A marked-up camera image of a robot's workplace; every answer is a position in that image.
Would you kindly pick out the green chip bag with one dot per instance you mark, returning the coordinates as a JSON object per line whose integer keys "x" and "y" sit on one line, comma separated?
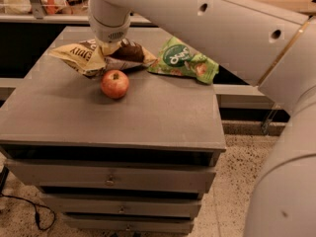
{"x": 175, "y": 58}

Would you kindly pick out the grey metal post left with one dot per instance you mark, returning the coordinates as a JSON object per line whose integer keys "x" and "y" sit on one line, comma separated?
{"x": 37, "y": 9}

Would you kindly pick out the brown chip bag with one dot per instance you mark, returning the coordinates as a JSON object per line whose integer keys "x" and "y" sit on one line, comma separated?
{"x": 86, "y": 58}

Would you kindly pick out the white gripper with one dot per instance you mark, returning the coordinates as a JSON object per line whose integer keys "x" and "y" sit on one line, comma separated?
{"x": 109, "y": 33}

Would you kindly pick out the top grey drawer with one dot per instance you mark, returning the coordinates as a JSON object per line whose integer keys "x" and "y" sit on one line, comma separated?
{"x": 112, "y": 175}

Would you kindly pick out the red apple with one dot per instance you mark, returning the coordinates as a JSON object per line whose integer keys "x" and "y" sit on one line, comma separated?
{"x": 114, "y": 84}

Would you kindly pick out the grey drawer cabinet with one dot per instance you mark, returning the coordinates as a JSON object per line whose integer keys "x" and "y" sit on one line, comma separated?
{"x": 58, "y": 114}

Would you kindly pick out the grey drawer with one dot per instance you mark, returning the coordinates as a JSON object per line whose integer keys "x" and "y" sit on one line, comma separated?
{"x": 129, "y": 223}
{"x": 140, "y": 206}
{"x": 112, "y": 175}

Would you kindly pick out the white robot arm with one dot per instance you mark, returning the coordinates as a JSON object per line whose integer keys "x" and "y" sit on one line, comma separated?
{"x": 269, "y": 48}

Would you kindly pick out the bottom grey drawer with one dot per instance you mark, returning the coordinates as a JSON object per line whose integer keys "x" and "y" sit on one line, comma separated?
{"x": 129, "y": 223}

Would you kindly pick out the middle grey drawer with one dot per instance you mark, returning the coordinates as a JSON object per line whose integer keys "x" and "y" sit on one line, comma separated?
{"x": 140, "y": 206}

